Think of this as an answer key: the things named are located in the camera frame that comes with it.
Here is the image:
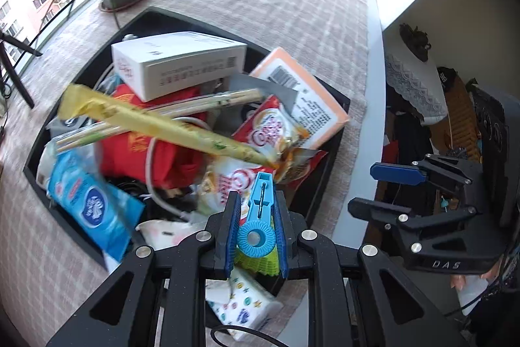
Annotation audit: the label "black cap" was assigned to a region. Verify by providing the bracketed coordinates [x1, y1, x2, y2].
[436, 66, 460, 93]

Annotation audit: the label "black tripod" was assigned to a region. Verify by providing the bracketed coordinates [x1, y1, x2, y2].
[0, 31, 43, 110]

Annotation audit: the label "red cloth pouch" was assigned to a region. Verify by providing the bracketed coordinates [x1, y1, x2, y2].
[97, 84, 212, 189]

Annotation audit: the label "white lace cloth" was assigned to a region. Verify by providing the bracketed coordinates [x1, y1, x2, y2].
[384, 52, 449, 126]

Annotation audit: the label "blue wet wipe packet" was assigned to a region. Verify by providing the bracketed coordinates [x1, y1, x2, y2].
[45, 150, 145, 264]

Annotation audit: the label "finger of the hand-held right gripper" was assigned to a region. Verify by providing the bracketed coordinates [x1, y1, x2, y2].
[370, 154, 474, 193]
[348, 197, 478, 234]

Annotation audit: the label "black storage tray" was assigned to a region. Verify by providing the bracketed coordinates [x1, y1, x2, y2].
[23, 6, 352, 299]

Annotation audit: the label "thin black cable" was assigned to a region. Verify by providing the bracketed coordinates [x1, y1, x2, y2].
[209, 327, 285, 347]

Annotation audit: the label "orange white packet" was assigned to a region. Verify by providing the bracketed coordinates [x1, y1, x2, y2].
[249, 47, 351, 150]

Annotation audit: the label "patterned tissue packet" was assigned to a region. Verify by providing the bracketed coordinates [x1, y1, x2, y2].
[136, 220, 284, 341]

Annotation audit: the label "pink checked tablecloth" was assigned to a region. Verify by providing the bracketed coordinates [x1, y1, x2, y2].
[0, 0, 370, 331]

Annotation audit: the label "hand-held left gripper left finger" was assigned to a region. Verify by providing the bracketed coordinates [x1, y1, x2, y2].
[46, 190, 242, 347]

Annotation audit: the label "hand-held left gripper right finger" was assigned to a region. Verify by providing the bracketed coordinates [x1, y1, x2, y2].
[272, 190, 468, 347]

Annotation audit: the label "black cable tangle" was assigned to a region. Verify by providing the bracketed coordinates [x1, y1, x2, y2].
[108, 178, 163, 205]

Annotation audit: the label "blue clothespin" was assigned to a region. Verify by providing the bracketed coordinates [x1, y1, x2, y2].
[237, 171, 278, 259]

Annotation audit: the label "white cardboard box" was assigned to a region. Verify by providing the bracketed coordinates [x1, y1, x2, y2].
[111, 31, 248, 102]

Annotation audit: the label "red white snack sachet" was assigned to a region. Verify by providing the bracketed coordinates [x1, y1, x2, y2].
[231, 95, 303, 165]
[199, 164, 285, 218]

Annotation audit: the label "white cable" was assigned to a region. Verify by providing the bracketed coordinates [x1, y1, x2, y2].
[144, 117, 212, 223]

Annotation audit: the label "white desktop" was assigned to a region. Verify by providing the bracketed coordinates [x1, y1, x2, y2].
[325, 0, 386, 250]

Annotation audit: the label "dark ornament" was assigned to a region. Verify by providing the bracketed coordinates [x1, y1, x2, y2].
[399, 24, 431, 63]

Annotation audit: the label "wrapped wooden chopsticks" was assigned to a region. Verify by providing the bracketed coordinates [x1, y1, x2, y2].
[55, 88, 263, 153]

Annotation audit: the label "long yellow paper packet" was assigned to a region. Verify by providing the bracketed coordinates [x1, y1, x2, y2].
[57, 84, 281, 173]

